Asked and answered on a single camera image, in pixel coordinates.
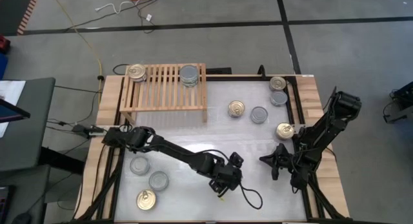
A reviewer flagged grey desk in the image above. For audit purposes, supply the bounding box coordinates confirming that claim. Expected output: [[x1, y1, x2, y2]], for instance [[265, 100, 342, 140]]
[[0, 77, 56, 172]]

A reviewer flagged black monitor blue screen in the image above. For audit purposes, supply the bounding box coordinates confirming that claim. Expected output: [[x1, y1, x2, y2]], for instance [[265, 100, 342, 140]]
[[0, 97, 32, 123]]

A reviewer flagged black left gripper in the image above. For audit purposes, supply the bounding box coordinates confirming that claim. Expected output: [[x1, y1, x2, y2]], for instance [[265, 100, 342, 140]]
[[208, 151, 245, 197]]

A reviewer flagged dark laptop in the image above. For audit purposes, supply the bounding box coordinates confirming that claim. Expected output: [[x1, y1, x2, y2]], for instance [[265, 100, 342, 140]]
[[0, 185, 15, 224]]

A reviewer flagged white paper sheet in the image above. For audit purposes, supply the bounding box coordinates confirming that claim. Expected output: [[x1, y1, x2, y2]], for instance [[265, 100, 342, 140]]
[[0, 80, 26, 137]]

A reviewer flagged wooden slatted shelf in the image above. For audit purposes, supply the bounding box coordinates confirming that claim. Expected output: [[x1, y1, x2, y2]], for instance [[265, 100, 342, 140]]
[[119, 62, 208, 125]]

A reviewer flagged blue object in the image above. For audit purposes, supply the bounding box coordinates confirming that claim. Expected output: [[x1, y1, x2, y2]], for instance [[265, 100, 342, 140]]
[[0, 53, 9, 80]]

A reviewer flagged black flat block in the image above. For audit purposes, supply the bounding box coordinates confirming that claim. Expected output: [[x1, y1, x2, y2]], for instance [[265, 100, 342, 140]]
[[205, 67, 232, 76]]

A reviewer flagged black floor cable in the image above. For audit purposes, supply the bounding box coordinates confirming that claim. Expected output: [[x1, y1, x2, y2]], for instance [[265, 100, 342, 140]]
[[64, 0, 162, 34]]

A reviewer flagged black device with cables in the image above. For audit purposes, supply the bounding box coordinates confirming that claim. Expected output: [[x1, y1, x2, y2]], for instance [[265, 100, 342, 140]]
[[383, 81, 413, 124]]

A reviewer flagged silver-lid green-label tuna can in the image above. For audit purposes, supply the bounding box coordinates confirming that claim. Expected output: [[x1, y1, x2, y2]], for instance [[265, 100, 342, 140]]
[[179, 78, 199, 88], [130, 156, 151, 176], [148, 170, 170, 192], [179, 64, 199, 85], [270, 90, 289, 107], [250, 106, 269, 125]]

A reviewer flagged red object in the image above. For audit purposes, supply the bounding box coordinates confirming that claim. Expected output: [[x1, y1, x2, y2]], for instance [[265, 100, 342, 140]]
[[0, 36, 11, 54]]

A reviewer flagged white floor cable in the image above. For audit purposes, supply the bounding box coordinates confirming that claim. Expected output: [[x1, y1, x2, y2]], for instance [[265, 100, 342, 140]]
[[95, 1, 135, 14]]

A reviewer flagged dark mat orange striped edge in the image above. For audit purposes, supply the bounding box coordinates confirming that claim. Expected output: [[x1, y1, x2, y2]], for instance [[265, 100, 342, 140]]
[[0, 0, 42, 36]]

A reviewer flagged black floor tape line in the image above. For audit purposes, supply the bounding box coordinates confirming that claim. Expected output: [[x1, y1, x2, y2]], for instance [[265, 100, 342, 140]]
[[22, 16, 413, 36], [274, 0, 303, 75]]

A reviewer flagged black power strip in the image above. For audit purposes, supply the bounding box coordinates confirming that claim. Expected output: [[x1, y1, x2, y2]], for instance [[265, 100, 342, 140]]
[[71, 123, 106, 138]]

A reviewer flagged yellow hanging cable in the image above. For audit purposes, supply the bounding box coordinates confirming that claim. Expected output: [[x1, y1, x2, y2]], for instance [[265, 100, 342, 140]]
[[50, 0, 105, 89]]

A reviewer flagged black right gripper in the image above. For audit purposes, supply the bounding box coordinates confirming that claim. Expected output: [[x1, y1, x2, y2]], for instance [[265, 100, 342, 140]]
[[259, 142, 303, 181]]

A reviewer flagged black cable loop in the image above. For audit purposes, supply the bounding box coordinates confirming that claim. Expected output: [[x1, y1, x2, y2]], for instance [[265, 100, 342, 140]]
[[112, 63, 127, 76]]

